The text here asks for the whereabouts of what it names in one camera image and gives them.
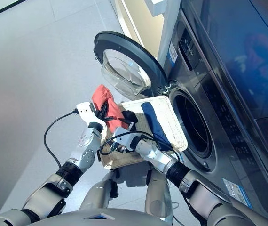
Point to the red garment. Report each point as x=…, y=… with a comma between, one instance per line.
x=103, y=94

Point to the black garment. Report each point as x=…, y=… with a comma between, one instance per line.
x=129, y=115

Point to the blue garment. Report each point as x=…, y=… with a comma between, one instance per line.
x=152, y=117

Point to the black basket support board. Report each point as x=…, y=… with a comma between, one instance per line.
x=100, y=156

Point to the round glass washing machine door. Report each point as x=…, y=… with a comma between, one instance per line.
x=122, y=70

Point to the pale woven basket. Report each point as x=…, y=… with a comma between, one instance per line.
x=169, y=117

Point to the grey washing machine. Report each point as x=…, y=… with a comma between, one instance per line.
x=218, y=94

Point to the silver robot leg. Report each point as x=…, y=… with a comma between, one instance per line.
x=157, y=195
x=96, y=193

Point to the small blue white sticker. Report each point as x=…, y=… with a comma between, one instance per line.
x=172, y=55

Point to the silver robot torso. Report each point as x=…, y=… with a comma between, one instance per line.
x=65, y=219

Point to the white beige cabinet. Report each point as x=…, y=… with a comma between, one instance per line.
x=162, y=7

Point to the large blue white sticker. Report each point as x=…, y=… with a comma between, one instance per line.
x=237, y=193

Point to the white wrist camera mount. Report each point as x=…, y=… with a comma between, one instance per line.
x=124, y=140
x=87, y=113

